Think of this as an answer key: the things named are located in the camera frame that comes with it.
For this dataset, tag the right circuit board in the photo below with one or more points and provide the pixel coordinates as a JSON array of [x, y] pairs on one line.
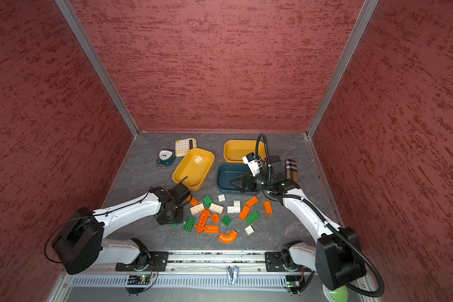
[[294, 281]]

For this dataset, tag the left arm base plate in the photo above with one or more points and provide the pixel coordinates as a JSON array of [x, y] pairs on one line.
[[154, 261]]

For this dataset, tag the left circuit board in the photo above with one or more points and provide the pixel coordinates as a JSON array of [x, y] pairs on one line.
[[136, 280]]

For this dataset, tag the green cube lego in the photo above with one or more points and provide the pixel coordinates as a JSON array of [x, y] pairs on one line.
[[207, 201]]

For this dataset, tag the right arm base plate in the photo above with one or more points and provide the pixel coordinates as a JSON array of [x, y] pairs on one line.
[[277, 262]]

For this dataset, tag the green push button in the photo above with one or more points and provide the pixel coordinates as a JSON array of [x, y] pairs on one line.
[[340, 294]]

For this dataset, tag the white square lego lower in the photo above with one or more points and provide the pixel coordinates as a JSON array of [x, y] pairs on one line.
[[249, 230]]

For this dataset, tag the white L-shaped lego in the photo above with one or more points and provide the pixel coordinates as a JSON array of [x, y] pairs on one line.
[[235, 208]]

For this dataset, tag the green 2x4 lego plate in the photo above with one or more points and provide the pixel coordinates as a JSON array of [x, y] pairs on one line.
[[190, 224]]

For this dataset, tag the cream calculator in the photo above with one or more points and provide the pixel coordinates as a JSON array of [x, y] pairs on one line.
[[182, 147]]

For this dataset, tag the metal clip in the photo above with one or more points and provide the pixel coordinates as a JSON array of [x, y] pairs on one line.
[[232, 274]]

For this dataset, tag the orange curved lego piece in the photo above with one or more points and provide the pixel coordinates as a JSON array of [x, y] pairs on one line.
[[228, 238]]

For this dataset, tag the dark teal tub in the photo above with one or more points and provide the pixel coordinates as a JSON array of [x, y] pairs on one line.
[[226, 172]]

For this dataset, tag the aluminium front rail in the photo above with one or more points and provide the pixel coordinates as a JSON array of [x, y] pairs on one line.
[[215, 257]]

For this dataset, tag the small teal alarm clock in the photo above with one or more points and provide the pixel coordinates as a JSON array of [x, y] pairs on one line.
[[166, 158]]

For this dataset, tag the circuit board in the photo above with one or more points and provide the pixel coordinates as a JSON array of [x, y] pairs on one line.
[[136, 280], [294, 281]]

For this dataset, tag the orange long lego chassis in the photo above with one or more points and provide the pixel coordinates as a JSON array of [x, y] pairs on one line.
[[200, 226]]

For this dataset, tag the green 2x3 lego plate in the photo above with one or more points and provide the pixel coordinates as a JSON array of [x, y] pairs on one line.
[[251, 218]]

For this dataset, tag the orange 2x3 lego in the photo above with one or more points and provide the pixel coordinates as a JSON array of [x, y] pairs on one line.
[[244, 212], [250, 203], [193, 202], [268, 207]]

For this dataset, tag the yellow tub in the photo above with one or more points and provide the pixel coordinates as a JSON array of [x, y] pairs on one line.
[[235, 150], [190, 173]]

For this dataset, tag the orange flat 2x4 lego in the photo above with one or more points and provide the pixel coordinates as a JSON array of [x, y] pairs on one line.
[[212, 229]]

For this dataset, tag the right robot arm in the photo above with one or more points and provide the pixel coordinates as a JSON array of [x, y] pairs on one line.
[[335, 258]]

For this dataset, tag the yellow tub left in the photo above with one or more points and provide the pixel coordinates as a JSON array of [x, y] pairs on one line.
[[190, 173]]

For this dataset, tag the plaid checkered pouch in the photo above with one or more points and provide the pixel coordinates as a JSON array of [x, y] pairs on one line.
[[291, 170]]

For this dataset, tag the small orange lego brick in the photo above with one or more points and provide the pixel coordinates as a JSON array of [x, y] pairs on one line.
[[215, 218]]

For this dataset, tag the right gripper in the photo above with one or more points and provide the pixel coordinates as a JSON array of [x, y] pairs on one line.
[[243, 180]]

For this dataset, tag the yellow tub right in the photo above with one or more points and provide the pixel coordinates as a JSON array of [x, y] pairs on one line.
[[235, 150]]

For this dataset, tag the white 2x4 lego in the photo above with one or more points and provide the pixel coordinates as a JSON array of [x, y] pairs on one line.
[[216, 208], [194, 210]]

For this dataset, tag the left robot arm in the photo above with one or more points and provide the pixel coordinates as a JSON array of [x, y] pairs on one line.
[[83, 241]]

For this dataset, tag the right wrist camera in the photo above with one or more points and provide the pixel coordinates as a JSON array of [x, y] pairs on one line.
[[254, 163]]

